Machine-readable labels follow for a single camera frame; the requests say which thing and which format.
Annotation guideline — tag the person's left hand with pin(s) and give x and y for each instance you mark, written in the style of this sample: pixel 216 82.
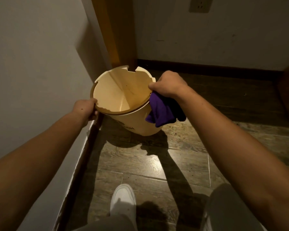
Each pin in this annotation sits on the person's left hand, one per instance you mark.
pixel 84 110

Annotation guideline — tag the person's right hand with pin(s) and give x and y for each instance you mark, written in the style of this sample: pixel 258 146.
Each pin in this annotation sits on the person's right hand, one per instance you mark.
pixel 169 85

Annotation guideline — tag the person's left thumb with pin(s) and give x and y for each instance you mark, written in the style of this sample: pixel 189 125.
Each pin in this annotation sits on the person's left thumb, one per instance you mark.
pixel 91 101

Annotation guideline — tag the person's right fingers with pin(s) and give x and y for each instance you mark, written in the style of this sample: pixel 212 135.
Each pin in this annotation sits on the person's right fingers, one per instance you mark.
pixel 156 87

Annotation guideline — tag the purple cloth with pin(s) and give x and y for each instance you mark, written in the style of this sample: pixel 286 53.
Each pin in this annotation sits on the purple cloth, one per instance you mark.
pixel 162 110

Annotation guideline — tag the cream plastic bucket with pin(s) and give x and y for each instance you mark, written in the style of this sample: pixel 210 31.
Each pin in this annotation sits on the cream plastic bucket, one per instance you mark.
pixel 125 101

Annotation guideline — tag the person's left forearm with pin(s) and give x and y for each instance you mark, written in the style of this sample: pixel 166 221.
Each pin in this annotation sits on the person's left forearm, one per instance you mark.
pixel 31 168

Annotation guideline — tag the person's right forearm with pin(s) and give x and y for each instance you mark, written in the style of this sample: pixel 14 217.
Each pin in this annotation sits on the person's right forearm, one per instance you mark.
pixel 238 156

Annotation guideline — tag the dark baseboard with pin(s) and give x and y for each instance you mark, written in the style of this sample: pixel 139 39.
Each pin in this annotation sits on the dark baseboard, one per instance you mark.
pixel 79 175
pixel 207 69

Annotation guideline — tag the white shoe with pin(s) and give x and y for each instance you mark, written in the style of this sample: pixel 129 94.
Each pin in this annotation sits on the white shoe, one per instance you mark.
pixel 123 202

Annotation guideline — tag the person's grey trouser leg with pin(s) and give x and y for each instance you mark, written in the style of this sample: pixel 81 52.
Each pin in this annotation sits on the person's grey trouser leg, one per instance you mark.
pixel 228 209

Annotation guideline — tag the wooden door frame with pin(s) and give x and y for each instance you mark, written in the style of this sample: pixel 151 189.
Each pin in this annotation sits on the wooden door frame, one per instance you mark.
pixel 115 31

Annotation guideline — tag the wall power socket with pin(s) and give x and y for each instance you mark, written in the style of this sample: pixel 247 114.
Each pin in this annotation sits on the wall power socket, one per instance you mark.
pixel 200 4

